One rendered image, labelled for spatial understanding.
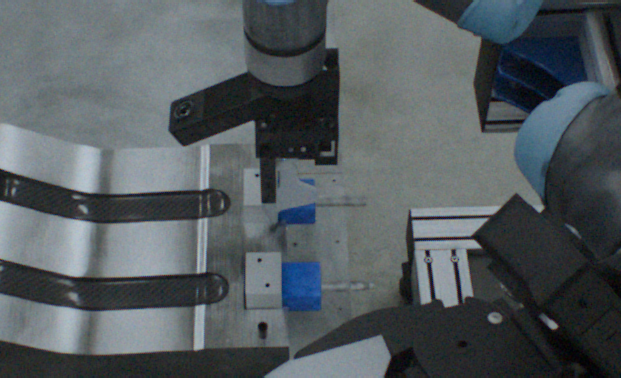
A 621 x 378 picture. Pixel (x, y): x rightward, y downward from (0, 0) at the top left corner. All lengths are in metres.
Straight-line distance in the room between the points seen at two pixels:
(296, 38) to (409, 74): 1.59
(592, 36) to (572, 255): 0.96
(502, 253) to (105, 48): 1.15
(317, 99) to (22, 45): 0.57
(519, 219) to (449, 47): 2.23
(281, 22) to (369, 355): 0.53
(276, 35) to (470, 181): 1.45
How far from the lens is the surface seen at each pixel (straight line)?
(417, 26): 2.71
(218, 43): 1.55
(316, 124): 1.12
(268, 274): 1.18
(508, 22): 0.99
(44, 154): 1.31
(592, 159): 0.70
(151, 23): 1.58
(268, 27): 1.01
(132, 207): 1.28
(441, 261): 2.03
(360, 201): 1.26
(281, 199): 1.19
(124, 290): 1.23
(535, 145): 0.73
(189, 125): 1.13
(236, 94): 1.12
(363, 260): 2.29
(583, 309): 0.46
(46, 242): 1.25
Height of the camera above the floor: 1.90
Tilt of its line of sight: 53 degrees down
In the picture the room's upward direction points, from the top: 1 degrees clockwise
